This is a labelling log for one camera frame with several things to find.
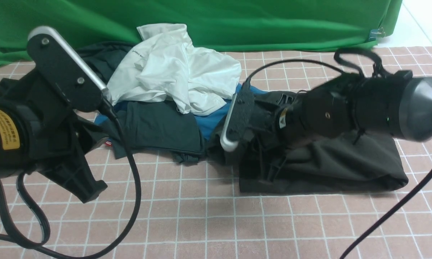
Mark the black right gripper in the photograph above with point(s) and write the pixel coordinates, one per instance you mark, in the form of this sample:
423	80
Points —
264	160

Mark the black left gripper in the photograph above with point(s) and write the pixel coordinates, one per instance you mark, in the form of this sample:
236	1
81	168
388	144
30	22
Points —
40	132

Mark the dark gray long-sleeve shirt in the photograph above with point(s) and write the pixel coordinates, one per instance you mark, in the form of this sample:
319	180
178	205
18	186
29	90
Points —
328	166

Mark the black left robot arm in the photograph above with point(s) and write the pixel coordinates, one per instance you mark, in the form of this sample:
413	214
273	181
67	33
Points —
39	132

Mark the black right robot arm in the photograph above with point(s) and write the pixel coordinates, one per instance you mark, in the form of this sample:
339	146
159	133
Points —
398	106

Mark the blue shirt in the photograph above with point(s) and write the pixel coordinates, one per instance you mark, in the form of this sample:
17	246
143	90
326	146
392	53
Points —
206	123

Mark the dark teal shirt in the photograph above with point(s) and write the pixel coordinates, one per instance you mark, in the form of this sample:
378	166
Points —
147	125

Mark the white shirt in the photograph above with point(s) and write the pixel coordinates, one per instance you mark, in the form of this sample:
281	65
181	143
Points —
166	65

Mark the green backdrop cloth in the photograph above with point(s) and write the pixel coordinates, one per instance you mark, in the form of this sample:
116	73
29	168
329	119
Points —
222	25

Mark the pink checkered tablecloth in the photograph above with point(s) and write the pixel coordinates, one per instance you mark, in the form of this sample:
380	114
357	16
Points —
197	212

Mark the blue binder clip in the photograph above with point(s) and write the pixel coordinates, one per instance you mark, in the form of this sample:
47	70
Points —
376	34

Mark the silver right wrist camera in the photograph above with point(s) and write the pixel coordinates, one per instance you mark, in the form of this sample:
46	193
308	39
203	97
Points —
237	119

